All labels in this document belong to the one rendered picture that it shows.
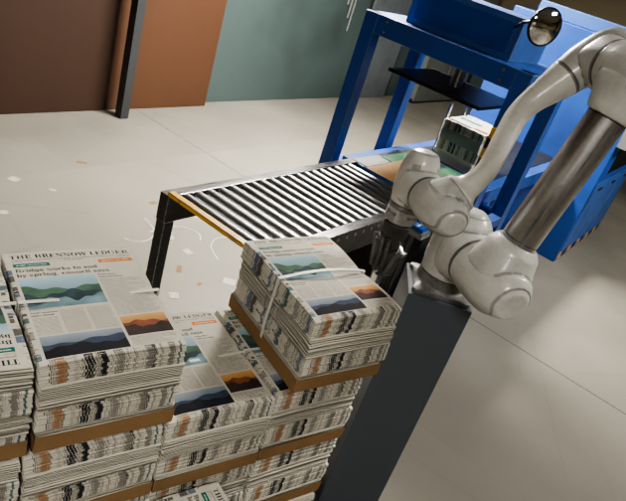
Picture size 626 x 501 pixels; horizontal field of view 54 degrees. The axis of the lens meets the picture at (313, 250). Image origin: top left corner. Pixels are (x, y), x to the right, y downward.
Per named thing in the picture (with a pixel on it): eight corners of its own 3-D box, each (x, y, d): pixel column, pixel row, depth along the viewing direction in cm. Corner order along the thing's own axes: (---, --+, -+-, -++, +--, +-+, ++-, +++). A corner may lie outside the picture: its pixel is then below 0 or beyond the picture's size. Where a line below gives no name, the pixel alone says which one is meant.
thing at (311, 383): (377, 375, 172) (383, 363, 170) (292, 394, 155) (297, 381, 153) (345, 339, 183) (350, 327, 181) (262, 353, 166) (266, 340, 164)
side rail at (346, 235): (253, 289, 221) (262, 261, 215) (243, 281, 223) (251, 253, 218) (425, 223, 324) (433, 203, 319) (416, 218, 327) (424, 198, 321)
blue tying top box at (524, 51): (508, 62, 294) (526, 19, 285) (404, 21, 321) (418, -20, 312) (538, 64, 329) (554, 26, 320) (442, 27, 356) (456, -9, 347)
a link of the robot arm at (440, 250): (455, 259, 200) (483, 200, 190) (482, 292, 185) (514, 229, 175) (411, 254, 194) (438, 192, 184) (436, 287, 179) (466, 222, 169)
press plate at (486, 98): (477, 113, 303) (479, 107, 302) (387, 73, 328) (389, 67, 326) (515, 109, 346) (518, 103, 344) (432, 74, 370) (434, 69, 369)
